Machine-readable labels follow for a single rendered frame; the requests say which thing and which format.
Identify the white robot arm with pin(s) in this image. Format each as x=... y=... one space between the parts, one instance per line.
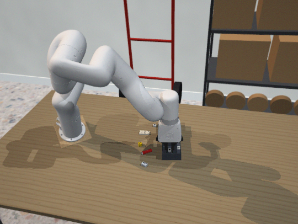
x=65 y=67

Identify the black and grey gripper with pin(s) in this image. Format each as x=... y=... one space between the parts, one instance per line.
x=172 y=133

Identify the dark grey rack of three bins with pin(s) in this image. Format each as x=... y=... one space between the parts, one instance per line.
x=176 y=155

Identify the white domino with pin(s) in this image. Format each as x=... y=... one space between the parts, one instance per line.
x=144 y=132

